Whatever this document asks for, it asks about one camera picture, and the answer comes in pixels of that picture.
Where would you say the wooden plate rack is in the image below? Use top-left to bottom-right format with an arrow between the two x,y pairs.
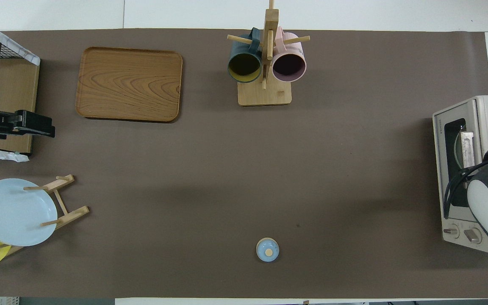
0,174 -> 90,257

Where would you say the wooden two-level shelf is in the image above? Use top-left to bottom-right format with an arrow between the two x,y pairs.
0,32 -> 41,155

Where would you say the oven glass door with handle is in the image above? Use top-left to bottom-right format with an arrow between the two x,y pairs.
433,98 -> 488,224

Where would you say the pink mug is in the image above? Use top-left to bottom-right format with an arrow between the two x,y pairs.
272,26 -> 308,83

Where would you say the light blue plate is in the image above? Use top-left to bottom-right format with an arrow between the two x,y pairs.
0,178 -> 58,247

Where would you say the wooden mug rack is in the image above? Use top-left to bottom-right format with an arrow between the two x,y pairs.
227,0 -> 311,106

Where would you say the small blue bell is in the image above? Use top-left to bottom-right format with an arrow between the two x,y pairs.
256,238 -> 280,263

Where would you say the pale green plate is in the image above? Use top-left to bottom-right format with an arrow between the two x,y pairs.
454,130 -> 467,166

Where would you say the brown table mat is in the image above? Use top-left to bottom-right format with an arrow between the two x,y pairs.
0,28 -> 488,299

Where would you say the brown wooden tray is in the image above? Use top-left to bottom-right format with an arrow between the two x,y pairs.
75,47 -> 183,124

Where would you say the dark blue mug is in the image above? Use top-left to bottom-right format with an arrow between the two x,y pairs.
227,28 -> 263,84

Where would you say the white checked cloth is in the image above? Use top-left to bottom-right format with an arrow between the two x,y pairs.
0,16 -> 41,163

